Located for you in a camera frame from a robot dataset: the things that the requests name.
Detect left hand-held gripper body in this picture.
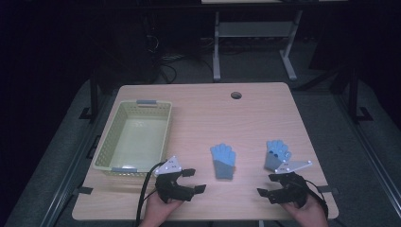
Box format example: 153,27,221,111
153,155,197,204

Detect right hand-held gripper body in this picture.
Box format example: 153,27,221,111
268,160,313,209

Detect blue knit glove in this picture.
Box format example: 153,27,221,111
209,143,237,181
263,139,293,173

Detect pale yellow plastic basket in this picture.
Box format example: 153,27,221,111
92,99,173,178

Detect person's left hand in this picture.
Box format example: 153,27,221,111
139,192,184,227

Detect person's right hand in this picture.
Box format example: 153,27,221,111
281,194,329,227

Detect black tape strip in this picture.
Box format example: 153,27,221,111
72,186,95,196
316,185,340,195

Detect black metal stand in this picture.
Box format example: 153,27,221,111
346,66,375,125
78,69,101,121

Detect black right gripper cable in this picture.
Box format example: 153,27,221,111
302,180,329,219

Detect black floor cables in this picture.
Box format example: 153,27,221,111
145,32,216,85

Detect white metal table frame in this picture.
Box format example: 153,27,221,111
212,9,305,82

